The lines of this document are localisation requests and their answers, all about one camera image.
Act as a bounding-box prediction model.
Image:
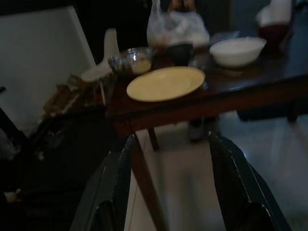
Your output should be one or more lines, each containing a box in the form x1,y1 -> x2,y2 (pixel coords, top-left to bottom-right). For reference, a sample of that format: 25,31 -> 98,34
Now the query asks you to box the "small black bowl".
166,43 -> 194,67

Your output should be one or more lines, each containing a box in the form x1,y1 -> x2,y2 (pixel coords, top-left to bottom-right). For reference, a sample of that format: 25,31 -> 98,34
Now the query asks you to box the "white foam bowl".
209,37 -> 267,68

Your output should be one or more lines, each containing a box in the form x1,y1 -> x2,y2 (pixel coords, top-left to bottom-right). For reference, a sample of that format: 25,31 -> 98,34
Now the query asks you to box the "clear plastic bag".
146,0 -> 210,48

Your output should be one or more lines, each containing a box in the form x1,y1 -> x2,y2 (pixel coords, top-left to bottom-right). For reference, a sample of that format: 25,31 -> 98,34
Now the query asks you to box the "white cabinet panel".
0,4 -> 97,138

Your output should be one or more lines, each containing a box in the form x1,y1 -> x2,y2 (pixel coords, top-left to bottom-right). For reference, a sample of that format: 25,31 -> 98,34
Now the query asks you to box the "clear glass bowl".
107,47 -> 158,75

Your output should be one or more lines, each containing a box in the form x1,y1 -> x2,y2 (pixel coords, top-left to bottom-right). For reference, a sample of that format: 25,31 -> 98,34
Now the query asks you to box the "dark wooden table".
104,14 -> 308,231

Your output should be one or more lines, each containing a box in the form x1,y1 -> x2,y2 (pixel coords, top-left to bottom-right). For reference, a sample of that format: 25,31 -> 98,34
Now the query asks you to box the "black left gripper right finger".
208,131 -> 292,231

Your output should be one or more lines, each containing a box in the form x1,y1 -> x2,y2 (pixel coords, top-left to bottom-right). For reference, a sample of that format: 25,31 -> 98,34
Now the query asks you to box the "brown cluttered wooden rack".
40,73 -> 116,121

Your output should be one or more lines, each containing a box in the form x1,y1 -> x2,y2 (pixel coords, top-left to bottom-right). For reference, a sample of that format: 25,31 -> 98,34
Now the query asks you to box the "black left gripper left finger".
69,133 -> 136,231

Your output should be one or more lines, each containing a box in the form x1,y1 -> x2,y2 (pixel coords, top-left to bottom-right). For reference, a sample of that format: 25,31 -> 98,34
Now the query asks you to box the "person's hand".
167,0 -> 197,13

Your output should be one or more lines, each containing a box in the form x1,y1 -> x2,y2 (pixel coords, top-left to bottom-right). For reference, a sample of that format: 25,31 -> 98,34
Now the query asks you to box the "white plastic jug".
80,28 -> 120,82

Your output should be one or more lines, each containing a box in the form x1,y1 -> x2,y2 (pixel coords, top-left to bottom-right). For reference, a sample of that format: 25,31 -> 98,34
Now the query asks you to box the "pale yellow round plate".
126,66 -> 206,103

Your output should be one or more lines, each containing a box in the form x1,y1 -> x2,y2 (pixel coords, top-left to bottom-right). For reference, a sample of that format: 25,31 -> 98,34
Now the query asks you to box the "dark red bowl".
257,23 -> 292,50

